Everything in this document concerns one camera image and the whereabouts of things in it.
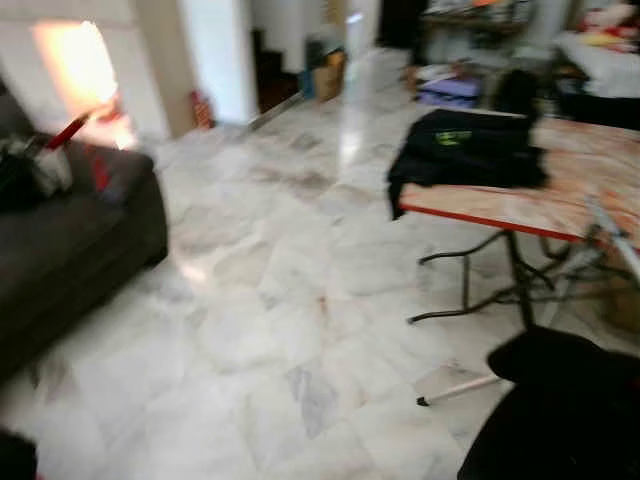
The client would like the silver metal clothes rack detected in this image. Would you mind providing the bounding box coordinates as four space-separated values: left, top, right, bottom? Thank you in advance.
414 194 640 409

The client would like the marble pattern folding table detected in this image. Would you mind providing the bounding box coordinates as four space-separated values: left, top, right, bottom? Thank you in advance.
394 107 640 328

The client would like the black chair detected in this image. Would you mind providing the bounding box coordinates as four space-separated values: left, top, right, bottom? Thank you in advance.
494 67 547 122

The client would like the black shirt green print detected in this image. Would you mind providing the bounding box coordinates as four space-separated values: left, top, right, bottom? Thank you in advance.
384 107 550 220

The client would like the black shirt white lettering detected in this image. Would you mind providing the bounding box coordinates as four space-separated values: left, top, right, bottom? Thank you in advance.
457 324 640 480

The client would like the purple storage box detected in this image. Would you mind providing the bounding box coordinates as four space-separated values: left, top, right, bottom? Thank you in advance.
414 64 487 110

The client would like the brown cardboard box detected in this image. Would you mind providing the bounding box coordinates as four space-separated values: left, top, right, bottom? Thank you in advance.
311 49 347 102

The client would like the dark grey fabric sofa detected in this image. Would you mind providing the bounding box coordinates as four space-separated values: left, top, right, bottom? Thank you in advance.
0 88 172 383

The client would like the red stick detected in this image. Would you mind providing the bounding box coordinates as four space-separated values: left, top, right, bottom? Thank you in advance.
44 107 97 152

